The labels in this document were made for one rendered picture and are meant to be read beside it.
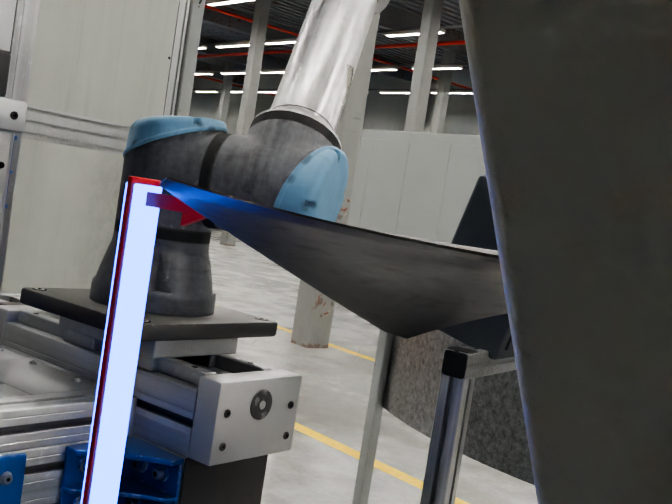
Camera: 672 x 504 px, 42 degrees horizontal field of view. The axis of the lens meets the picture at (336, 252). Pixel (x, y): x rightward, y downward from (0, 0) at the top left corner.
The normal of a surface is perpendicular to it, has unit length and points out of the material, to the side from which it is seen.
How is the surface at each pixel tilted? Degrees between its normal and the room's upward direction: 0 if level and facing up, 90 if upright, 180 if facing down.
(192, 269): 73
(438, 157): 90
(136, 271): 90
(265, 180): 82
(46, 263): 90
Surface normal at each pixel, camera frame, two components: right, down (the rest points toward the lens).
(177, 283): 0.57, -0.18
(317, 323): 0.65, 0.14
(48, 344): -0.60, -0.05
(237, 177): -0.21, -0.11
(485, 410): -0.80, -0.09
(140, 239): 0.83, 0.16
